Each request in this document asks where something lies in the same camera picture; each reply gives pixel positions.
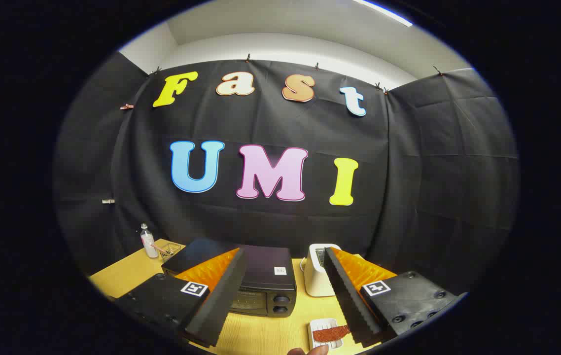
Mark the clear plastic bottle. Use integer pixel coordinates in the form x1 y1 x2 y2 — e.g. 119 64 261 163
140 223 160 259

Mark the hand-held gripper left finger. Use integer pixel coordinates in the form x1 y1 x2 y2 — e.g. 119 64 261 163
113 247 249 347

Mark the white bread toaster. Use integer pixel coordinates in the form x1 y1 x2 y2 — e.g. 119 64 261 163
300 243 343 297

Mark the black toaster oven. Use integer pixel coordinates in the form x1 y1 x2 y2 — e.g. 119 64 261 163
161 238 297 318

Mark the white rectangular plate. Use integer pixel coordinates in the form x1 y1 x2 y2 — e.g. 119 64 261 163
308 318 344 350

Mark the small clear glass cup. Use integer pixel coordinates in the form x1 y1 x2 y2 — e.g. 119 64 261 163
159 243 181 262

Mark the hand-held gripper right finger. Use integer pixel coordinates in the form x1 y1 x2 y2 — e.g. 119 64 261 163
323 247 459 347

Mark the brown meat slice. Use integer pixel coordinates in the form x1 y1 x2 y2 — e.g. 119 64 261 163
313 324 351 343

